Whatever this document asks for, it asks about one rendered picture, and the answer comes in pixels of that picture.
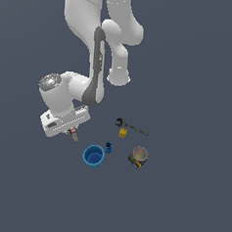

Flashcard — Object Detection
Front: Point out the yellow toy block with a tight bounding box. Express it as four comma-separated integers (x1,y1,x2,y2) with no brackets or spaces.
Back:
117,127,128,139

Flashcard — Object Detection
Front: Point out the black adjustable wrench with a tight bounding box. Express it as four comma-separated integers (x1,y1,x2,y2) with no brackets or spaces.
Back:
114,117,151,137

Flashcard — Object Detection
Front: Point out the blue plastic cup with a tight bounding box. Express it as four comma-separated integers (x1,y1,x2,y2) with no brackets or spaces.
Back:
81,143,106,170

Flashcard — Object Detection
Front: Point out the colourful striped can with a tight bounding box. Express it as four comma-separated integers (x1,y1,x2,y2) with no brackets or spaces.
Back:
127,146,151,170

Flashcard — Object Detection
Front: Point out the small blue block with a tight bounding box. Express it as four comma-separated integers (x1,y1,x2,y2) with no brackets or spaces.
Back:
104,141,114,155

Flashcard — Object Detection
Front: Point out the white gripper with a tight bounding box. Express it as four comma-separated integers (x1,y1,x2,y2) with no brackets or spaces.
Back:
38,102,92,145

